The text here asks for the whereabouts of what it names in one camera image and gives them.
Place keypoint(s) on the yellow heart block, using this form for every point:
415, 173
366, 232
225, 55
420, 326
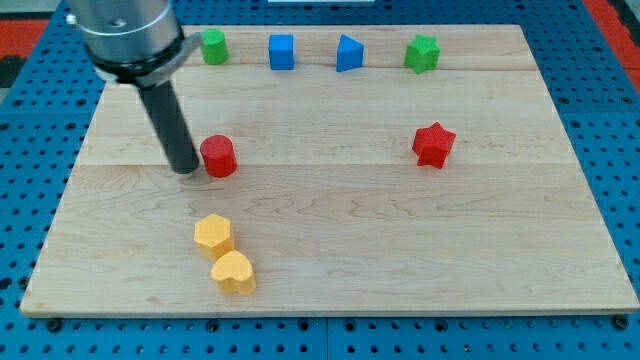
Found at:
233, 273

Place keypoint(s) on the blue triangle block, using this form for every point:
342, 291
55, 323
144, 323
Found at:
349, 54

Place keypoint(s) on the yellow hexagon block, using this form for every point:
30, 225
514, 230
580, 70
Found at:
214, 236

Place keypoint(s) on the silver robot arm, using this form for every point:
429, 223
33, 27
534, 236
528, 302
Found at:
142, 43

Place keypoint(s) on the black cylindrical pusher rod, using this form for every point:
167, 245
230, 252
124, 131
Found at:
162, 106

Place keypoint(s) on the blue cube block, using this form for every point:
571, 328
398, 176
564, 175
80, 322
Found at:
281, 52

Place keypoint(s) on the green star block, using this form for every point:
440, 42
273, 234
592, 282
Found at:
422, 54

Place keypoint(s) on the red star block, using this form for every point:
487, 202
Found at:
432, 145

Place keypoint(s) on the wooden board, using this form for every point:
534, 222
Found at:
328, 202

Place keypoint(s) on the red cylinder block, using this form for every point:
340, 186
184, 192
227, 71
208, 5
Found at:
218, 155

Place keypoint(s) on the green cylinder block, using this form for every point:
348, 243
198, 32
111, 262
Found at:
213, 48

